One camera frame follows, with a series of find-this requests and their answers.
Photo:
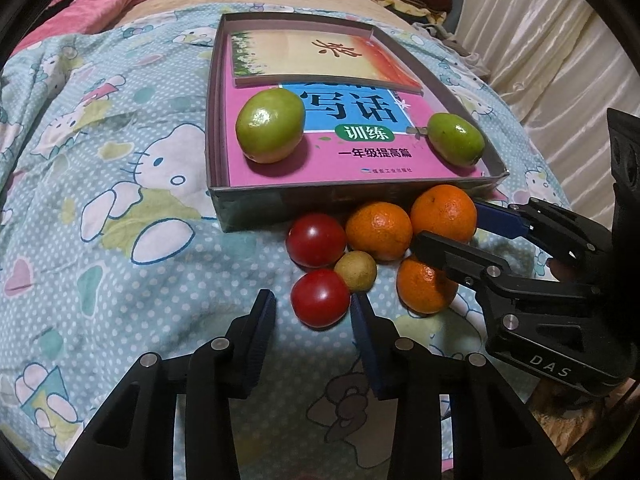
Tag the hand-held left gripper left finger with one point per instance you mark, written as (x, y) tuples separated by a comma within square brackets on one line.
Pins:
[(260, 330)]

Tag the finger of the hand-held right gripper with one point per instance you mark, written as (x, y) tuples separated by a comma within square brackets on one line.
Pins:
[(500, 220), (450, 255)]

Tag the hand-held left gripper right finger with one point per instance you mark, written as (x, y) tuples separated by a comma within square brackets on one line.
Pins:
[(362, 330)]

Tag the mandarin orange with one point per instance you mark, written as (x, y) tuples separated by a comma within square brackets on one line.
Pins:
[(443, 214), (379, 230), (422, 290)]

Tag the red cherry tomato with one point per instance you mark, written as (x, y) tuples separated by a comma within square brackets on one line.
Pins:
[(320, 297), (316, 240)]

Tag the yellow-brown longan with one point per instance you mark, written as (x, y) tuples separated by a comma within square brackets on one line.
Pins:
[(355, 271)]

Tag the grey cardboard box tray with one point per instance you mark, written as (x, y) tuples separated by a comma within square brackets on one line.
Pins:
[(300, 205)]

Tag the small green jujube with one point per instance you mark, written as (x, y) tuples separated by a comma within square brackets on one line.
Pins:
[(457, 137)]

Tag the blue cartoon cat printed blanket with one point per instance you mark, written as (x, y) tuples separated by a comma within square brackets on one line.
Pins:
[(125, 260)]

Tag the pink exercise book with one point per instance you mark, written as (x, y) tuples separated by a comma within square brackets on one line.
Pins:
[(320, 170)]

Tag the white satin curtain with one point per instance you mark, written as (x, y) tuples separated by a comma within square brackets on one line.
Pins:
[(550, 50)]

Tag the crumpled grey white cloth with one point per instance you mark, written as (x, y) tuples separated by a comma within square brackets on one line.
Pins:
[(455, 45)]

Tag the large green jujube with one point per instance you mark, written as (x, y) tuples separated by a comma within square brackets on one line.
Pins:
[(270, 125)]

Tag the orange green cover booklet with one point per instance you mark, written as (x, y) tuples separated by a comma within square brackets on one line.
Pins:
[(290, 55)]

